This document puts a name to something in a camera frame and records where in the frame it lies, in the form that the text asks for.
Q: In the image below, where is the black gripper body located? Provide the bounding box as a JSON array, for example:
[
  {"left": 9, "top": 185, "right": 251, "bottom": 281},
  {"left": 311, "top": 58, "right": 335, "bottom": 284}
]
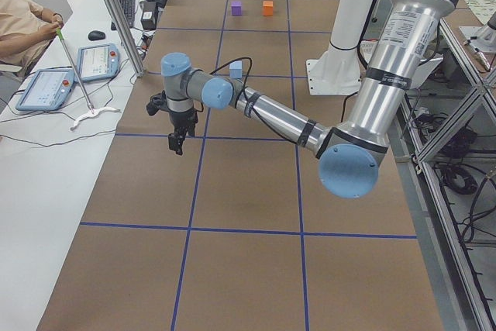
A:
[{"left": 169, "top": 109, "right": 198, "bottom": 129}]

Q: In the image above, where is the light blue foam block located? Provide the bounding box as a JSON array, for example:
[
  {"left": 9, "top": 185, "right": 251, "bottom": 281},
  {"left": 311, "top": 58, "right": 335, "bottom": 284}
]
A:
[{"left": 229, "top": 60, "right": 243, "bottom": 79}]

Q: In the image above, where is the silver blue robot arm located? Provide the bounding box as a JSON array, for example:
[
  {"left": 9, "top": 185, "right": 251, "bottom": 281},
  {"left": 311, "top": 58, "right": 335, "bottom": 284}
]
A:
[{"left": 159, "top": 0, "right": 459, "bottom": 198}]

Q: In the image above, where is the purple foam block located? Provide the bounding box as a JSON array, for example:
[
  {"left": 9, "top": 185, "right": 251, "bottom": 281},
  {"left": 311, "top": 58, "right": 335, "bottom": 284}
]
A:
[{"left": 231, "top": 1, "right": 243, "bottom": 16}]

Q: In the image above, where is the orange foam block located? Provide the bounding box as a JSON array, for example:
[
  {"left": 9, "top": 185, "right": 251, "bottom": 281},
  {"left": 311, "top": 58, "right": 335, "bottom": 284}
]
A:
[{"left": 262, "top": 0, "right": 274, "bottom": 17}]

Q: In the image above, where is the metal stick with white hook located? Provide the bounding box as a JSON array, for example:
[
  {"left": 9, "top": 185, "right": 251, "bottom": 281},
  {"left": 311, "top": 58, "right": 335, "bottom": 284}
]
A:
[{"left": 56, "top": 28, "right": 120, "bottom": 131}]

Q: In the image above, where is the black power adapter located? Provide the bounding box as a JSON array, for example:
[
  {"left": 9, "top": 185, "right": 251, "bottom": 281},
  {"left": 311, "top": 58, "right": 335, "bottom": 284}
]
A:
[{"left": 140, "top": 2, "right": 157, "bottom": 30}]

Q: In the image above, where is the far teach pendant tablet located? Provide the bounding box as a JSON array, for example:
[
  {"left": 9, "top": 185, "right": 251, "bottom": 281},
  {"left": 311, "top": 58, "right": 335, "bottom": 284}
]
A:
[{"left": 77, "top": 43, "right": 120, "bottom": 82}]

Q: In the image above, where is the teach pendant tablet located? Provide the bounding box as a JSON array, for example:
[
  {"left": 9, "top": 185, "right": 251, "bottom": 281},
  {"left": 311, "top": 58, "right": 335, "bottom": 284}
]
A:
[
  {"left": 77, "top": 43, "right": 120, "bottom": 82},
  {"left": 15, "top": 69, "right": 74, "bottom": 111}
]

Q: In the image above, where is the black keyboard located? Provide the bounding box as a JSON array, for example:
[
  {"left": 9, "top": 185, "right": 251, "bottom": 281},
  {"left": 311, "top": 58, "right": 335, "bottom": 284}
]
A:
[{"left": 119, "top": 0, "right": 136, "bottom": 28}]

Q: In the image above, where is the black computer mouse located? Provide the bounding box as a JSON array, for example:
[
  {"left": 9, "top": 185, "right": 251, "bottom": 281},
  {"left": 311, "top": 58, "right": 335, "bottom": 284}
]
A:
[{"left": 88, "top": 30, "right": 106, "bottom": 41}]

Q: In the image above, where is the near teach pendant tablet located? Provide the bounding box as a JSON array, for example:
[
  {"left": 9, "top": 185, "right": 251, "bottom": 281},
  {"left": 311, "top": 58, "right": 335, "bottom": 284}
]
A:
[{"left": 15, "top": 69, "right": 74, "bottom": 111}]

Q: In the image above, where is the seated person in beige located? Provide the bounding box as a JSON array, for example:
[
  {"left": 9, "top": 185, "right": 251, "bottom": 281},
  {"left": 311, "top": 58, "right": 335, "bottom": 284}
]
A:
[{"left": 1, "top": 0, "right": 64, "bottom": 77}]

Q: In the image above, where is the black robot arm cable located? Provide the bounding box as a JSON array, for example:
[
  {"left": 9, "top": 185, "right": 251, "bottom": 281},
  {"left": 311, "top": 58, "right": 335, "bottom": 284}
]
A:
[{"left": 211, "top": 57, "right": 295, "bottom": 142}]

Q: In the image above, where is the aluminium frame post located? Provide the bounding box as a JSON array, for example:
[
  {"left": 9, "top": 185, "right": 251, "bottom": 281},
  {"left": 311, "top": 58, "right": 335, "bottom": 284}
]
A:
[{"left": 104, "top": 0, "right": 144, "bottom": 78}]

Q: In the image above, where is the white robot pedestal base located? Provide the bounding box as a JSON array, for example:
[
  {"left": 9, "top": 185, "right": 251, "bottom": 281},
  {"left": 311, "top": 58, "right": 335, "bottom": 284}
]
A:
[{"left": 306, "top": 0, "right": 374, "bottom": 95}]

